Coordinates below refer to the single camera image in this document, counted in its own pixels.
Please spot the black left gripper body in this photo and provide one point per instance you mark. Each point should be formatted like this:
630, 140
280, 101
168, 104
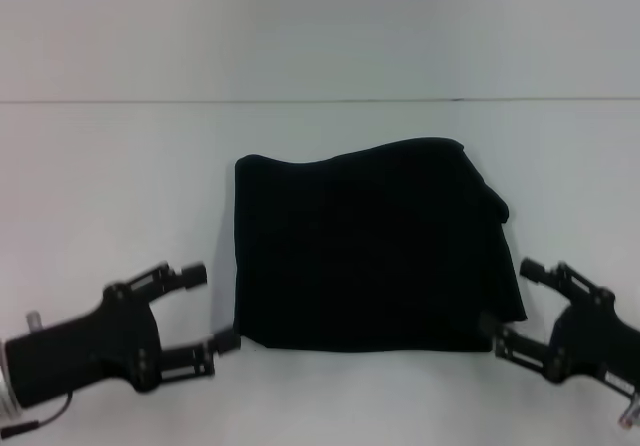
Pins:
85, 341

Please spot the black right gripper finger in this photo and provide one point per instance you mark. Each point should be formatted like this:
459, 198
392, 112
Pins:
520, 351
555, 276

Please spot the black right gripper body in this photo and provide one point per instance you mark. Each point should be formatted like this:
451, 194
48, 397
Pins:
597, 341

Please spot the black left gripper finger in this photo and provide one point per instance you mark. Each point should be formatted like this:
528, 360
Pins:
170, 278
195, 356

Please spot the black shirt with FREE print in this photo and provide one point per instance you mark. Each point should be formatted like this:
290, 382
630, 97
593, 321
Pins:
370, 246

